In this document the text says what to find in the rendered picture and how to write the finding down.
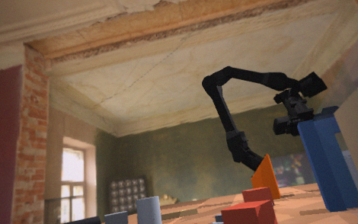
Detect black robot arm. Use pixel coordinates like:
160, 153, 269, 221
202, 66, 327, 172

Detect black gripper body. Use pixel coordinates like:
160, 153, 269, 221
273, 98, 315, 135

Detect black-headed hammer with wooden handle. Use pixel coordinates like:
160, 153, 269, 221
63, 216, 101, 224

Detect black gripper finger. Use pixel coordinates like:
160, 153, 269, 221
291, 120, 304, 134

